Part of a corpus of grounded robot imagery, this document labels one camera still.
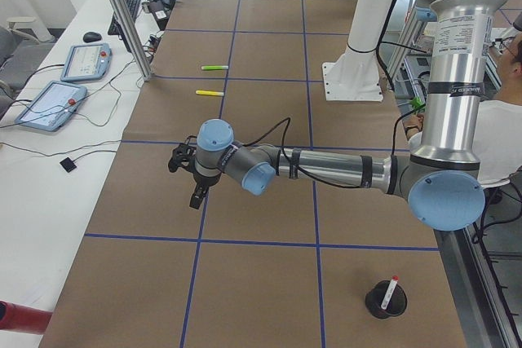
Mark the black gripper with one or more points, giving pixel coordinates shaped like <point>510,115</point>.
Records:
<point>202,181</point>

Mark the red white marker pen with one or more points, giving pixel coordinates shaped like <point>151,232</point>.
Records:
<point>389,292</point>

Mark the yellow highlighter pen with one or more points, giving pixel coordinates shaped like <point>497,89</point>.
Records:
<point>210,93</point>

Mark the green highlighter pen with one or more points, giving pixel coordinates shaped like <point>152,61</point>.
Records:
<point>214,67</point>

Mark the small black sensor box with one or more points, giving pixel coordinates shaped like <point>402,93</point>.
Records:
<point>68,164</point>

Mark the blue teach pendant near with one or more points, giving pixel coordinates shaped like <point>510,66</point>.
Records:
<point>53,106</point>

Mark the blue teach pendant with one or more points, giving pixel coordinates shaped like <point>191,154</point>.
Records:
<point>53,106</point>
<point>87,62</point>

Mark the blue teach pendant far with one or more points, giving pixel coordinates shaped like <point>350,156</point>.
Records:
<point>87,62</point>

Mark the black computer mouse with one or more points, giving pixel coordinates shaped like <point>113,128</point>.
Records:
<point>90,37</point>

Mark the red fire extinguisher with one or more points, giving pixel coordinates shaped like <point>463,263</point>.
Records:
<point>23,319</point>

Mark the green grabber tool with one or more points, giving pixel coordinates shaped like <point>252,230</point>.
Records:
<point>417,105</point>

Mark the person in white shirt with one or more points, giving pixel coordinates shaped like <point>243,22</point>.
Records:
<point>497,139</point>

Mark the aluminium frame post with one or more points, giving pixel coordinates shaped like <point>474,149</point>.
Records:
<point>131,38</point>

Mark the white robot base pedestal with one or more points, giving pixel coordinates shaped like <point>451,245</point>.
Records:
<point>354,76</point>

